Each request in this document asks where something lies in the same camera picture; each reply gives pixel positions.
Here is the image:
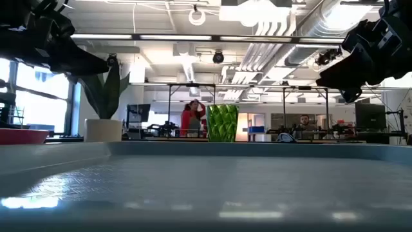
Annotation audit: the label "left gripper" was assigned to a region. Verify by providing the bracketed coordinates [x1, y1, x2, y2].
[19, 0, 110, 75]

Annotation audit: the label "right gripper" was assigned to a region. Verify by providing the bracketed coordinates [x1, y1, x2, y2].
[315, 17, 412, 104]

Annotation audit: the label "pink round plate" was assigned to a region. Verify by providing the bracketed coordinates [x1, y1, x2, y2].
[0, 128, 50, 146]

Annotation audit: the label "green faceted glass cup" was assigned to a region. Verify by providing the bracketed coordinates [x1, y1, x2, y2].
[205, 104, 240, 143]

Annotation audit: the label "black computer monitor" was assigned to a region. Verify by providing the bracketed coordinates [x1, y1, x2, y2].
[126, 103, 151, 123]
[355, 102, 387, 130]

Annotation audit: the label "green snake plant leaves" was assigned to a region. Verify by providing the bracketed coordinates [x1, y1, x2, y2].
[77, 59, 131, 121]

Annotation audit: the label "person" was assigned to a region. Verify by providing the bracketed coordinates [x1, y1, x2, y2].
[180, 99, 207, 138]
[294, 114, 318, 133]

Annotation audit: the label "white plant pot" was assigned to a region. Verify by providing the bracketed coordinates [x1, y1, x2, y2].
[84, 119, 123, 143]

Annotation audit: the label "white rounded device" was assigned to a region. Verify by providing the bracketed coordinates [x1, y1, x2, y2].
[276, 132, 297, 143]

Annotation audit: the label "black overhead light bar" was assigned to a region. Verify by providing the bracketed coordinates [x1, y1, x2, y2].
[69, 33, 347, 45]

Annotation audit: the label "black ceiling camera on mount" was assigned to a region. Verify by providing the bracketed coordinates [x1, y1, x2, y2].
[315, 47, 342, 67]

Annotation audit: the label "silver air duct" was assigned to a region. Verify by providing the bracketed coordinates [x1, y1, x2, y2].
[285, 5, 374, 67]

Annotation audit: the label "black station frame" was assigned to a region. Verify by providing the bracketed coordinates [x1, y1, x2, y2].
[282, 85, 330, 130]
[167, 82, 217, 130]

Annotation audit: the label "black aluminium frame rail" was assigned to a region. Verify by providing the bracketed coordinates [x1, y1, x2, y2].
[44, 136, 368, 144]

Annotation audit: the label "white coiled cable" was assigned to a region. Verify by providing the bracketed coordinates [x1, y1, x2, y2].
[188, 8, 207, 26]

